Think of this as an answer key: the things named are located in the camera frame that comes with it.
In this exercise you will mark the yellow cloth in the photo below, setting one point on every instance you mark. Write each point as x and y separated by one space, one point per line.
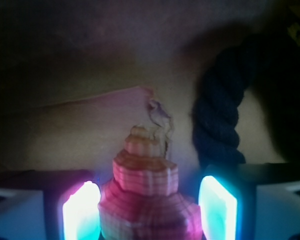
298 32

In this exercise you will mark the orange spiral sea shell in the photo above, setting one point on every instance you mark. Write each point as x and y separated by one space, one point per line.
142 201

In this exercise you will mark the brown paper lined box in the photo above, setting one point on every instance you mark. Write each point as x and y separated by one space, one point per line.
219 78

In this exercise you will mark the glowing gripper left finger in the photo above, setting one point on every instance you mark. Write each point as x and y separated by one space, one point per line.
49 205

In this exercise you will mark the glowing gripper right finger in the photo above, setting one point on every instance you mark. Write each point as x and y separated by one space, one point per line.
251 202

